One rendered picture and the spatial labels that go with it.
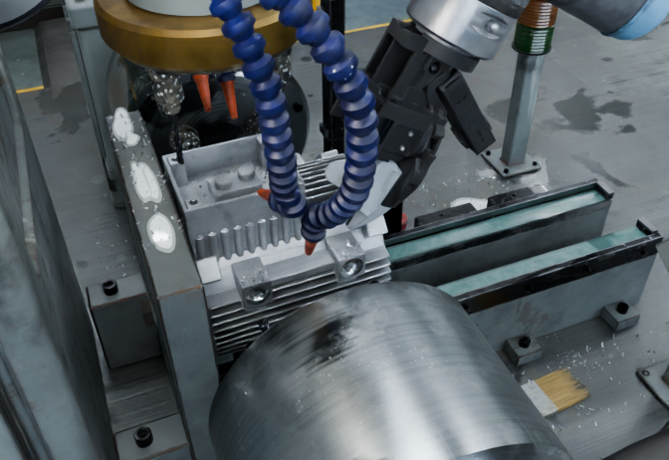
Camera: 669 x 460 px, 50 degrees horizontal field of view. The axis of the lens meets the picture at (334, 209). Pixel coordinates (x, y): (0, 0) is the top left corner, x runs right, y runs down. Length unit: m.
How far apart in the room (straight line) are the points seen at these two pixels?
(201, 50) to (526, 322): 0.61
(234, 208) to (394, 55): 0.21
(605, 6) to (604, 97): 0.92
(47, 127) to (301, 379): 1.09
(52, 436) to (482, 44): 0.48
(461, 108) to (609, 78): 1.01
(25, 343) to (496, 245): 0.66
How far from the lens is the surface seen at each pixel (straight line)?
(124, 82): 0.98
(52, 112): 1.59
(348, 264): 0.73
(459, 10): 0.63
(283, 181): 0.54
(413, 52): 0.65
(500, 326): 0.98
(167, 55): 0.57
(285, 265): 0.73
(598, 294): 1.06
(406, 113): 0.65
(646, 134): 1.51
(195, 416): 0.73
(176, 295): 0.61
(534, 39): 1.20
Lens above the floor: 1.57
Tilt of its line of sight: 39 degrees down
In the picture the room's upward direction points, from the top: 1 degrees counter-clockwise
